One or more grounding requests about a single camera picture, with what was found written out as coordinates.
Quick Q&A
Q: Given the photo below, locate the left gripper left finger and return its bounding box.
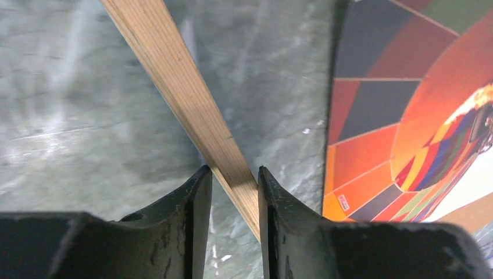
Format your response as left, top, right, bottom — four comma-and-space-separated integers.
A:
1, 166, 212, 278

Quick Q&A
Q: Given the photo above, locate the brown cardboard backing board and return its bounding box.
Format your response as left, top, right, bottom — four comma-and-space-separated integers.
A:
437, 201, 492, 234

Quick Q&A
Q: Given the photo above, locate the blue wooden picture frame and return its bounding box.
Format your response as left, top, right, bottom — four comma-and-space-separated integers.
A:
102, 0, 260, 239

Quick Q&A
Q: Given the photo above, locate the hot air balloon photo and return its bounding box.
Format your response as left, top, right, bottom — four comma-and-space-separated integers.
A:
322, 1, 492, 222

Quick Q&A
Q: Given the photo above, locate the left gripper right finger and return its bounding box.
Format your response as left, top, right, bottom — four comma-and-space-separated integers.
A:
258, 166, 492, 279

